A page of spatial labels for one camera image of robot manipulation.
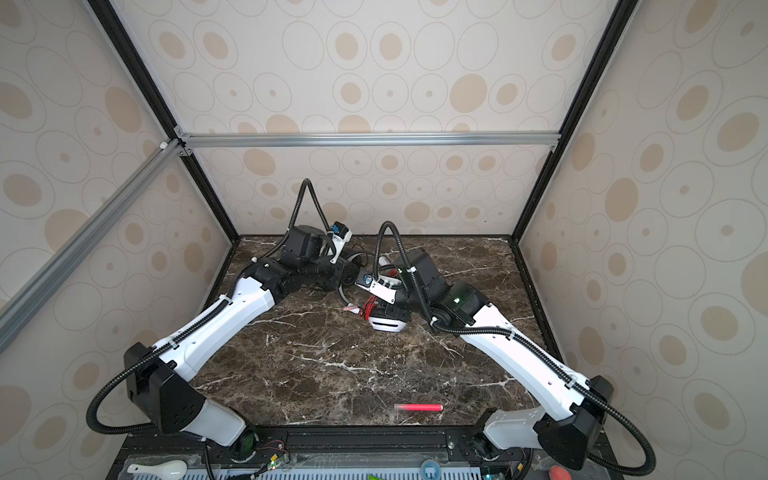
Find black frame post left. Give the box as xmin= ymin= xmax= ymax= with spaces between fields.
xmin=85 ymin=0 xmax=240 ymax=243

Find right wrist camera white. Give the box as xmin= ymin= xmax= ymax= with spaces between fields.
xmin=355 ymin=271 xmax=402 ymax=304

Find black blue headphones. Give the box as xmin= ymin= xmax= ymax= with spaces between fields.
xmin=340 ymin=250 xmax=374 ymax=285

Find aluminium rail left wall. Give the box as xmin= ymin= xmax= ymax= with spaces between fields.
xmin=1 ymin=139 xmax=182 ymax=350

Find pink marker pen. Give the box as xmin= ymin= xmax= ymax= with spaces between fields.
xmin=394 ymin=403 xmax=444 ymax=412

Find blue round cap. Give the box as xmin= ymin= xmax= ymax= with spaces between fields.
xmin=419 ymin=459 xmax=441 ymax=480

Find white spoon-shaped tool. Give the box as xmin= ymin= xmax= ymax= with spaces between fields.
xmin=127 ymin=460 xmax=188 ymax=480

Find red round object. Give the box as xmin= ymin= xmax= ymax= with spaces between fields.
xmin=548 ymin=465 xmax=572 ymax=480

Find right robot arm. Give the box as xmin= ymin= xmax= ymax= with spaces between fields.
xmin=356 ymin=221 xmax=657 ymax=476

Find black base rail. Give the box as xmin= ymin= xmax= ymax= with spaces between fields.
xmin=107 ymin=426 xmax=611 ymax=479

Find horizontal aluminium rail back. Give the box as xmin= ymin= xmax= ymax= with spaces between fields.
xmin=181 ymin=131 xmax=560 ymax=148

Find white red headphones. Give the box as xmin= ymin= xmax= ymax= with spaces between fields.
xmin=337 ymin=252 xmax=411 ymax=333

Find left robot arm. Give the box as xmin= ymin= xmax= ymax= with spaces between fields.
xmin=86 ymin=179 xmax=356 ymax=459

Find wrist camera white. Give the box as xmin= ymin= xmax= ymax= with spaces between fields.
xmin=355 ymin=271 xmax=402 ymax=304
xmin=327 ymin=221 xmax=352 ymax=265

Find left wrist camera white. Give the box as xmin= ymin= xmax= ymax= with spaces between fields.
xmin=327 ymin=221 xmax=352 ymax=265

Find black frame post right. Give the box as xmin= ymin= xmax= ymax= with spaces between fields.
xmin=510 ymin=0 xmax=639 ymax=246

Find black frame post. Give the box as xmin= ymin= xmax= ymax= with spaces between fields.
xmin=510 ymin=0 xmax=639 ymax=246
xmin=85 ymin=0 xmax=240 ymax=243

